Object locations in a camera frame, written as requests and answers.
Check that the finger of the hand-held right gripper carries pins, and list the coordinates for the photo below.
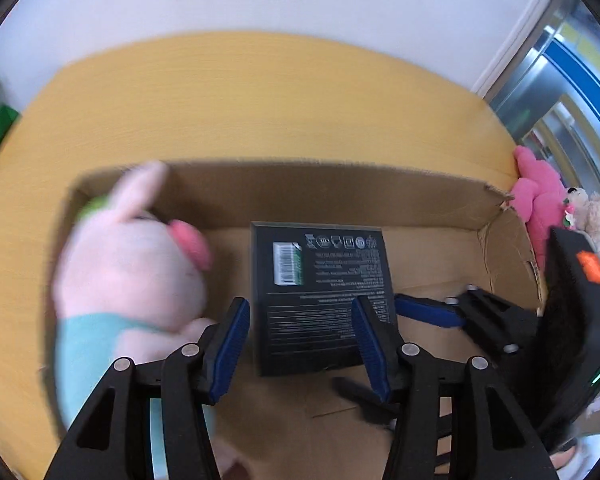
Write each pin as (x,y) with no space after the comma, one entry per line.
(367,407)
(430,312)

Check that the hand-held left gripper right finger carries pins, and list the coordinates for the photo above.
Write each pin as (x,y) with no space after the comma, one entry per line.
(371,352)

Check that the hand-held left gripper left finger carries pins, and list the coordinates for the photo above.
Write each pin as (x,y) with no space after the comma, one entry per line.
(228,352)

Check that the black printed box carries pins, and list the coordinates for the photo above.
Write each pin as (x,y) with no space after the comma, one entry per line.
(325,280)

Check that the brown cardboard box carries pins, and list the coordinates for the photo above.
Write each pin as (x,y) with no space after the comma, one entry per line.
(430,200)

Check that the pink pig plush toy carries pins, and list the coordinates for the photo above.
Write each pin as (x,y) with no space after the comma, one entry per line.
(130,265)

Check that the person's right hand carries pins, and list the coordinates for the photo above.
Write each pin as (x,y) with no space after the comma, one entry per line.
(564,457)

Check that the beige teddy bear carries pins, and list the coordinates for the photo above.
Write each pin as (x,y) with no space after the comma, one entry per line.
(594,215)

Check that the bright pink plush toy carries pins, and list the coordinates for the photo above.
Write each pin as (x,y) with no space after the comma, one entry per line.
(537,200)

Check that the metal window frame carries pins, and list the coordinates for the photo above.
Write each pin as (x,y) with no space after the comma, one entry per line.
(555,90)

